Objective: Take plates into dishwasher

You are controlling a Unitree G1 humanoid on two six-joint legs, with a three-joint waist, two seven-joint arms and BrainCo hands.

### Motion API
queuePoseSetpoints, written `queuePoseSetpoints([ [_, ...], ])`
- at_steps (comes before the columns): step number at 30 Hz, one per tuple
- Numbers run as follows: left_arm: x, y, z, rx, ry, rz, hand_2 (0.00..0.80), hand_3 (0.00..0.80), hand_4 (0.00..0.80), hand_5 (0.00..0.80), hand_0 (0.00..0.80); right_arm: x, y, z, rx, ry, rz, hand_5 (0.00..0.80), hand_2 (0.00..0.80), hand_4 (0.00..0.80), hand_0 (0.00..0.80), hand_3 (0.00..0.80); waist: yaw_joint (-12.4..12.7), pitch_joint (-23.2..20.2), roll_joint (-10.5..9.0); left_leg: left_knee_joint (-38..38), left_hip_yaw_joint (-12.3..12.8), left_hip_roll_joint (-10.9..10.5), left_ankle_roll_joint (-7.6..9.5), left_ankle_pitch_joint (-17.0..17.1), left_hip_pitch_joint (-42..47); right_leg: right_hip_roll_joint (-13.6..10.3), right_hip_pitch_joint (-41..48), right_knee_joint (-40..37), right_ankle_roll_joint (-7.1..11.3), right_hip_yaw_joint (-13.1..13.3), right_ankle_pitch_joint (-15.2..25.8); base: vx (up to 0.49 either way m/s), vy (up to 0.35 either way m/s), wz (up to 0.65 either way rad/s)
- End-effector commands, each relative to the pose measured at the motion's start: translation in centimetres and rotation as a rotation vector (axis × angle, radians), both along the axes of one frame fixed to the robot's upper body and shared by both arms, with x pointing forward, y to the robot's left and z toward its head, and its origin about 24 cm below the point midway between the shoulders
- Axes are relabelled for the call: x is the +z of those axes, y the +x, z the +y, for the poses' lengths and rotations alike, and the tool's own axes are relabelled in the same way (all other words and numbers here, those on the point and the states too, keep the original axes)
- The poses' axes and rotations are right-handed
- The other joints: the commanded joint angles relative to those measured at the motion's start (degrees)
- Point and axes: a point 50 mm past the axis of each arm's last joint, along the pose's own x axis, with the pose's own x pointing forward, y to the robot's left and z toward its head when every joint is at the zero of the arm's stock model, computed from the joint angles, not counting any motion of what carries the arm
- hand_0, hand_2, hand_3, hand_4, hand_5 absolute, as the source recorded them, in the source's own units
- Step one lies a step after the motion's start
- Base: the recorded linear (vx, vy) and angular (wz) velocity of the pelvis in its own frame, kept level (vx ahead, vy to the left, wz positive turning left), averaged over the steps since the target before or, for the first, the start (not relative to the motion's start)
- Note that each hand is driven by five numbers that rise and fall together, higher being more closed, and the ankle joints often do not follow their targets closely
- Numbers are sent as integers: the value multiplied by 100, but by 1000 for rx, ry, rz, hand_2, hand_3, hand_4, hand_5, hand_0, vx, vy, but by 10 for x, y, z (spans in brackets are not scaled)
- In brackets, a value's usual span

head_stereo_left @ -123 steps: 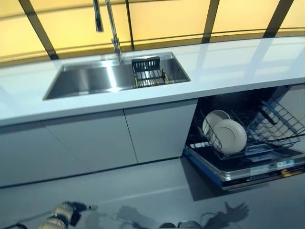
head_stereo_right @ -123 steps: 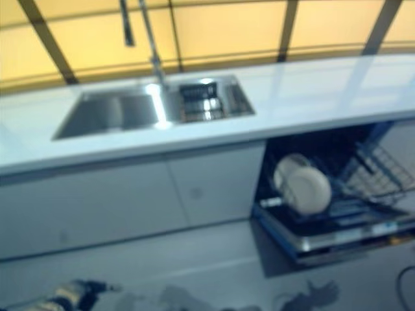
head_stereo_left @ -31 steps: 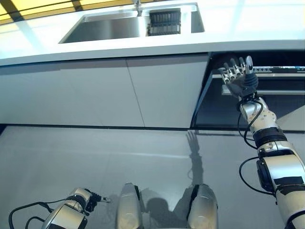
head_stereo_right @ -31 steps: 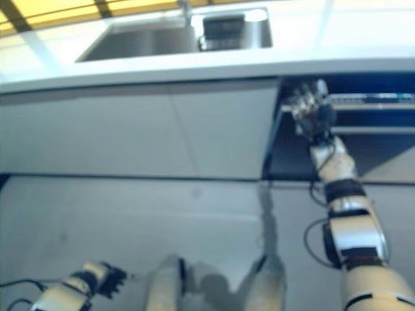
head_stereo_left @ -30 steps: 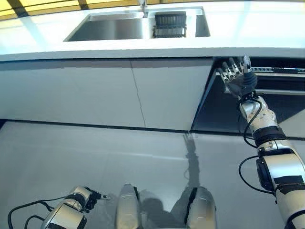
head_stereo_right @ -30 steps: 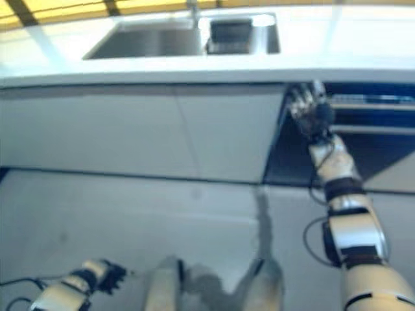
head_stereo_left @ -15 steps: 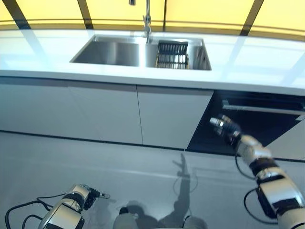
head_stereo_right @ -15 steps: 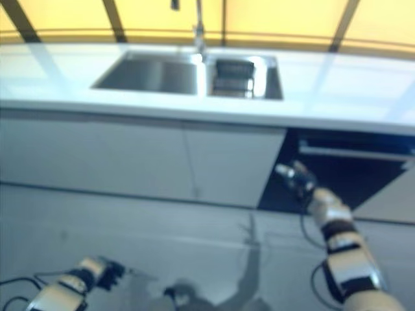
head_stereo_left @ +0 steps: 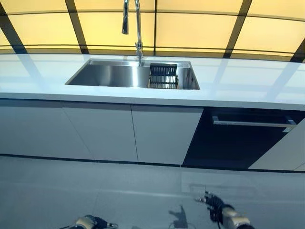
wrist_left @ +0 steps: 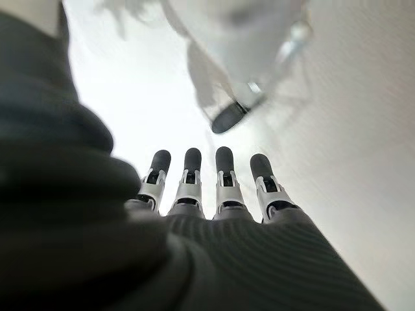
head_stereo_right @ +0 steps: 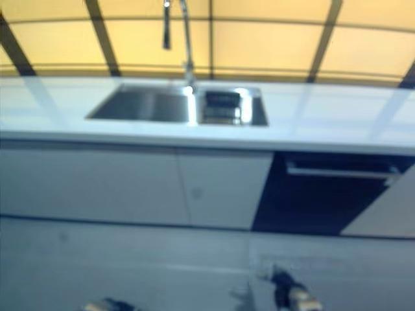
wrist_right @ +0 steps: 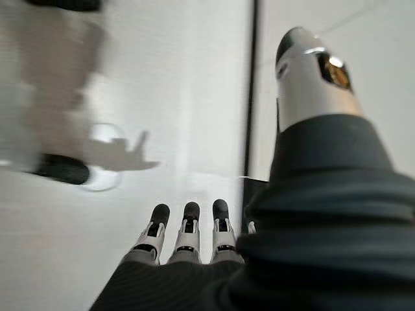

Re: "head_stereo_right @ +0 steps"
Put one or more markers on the black dish drying rack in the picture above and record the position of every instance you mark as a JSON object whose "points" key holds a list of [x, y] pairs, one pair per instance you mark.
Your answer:
{"points": [[220, 107]]}

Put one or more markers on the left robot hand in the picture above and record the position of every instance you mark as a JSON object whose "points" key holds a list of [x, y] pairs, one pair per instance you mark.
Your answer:
{"points": [[107, 305]]}

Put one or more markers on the stainless steel sink basin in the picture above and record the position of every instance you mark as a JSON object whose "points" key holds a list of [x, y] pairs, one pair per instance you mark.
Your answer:
{"points": [[146, 105]]}

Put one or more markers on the dark window frame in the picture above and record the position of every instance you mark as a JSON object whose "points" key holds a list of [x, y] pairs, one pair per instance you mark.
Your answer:
{"points": [[100, 35]]}

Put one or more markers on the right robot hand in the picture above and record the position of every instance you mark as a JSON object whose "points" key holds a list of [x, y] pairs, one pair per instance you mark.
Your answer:
{"points": [[291, 291]]}

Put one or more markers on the chrome gooseneck kitchen faucet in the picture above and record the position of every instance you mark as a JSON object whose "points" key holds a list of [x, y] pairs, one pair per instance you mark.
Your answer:
{"points": [[166, 32]]}

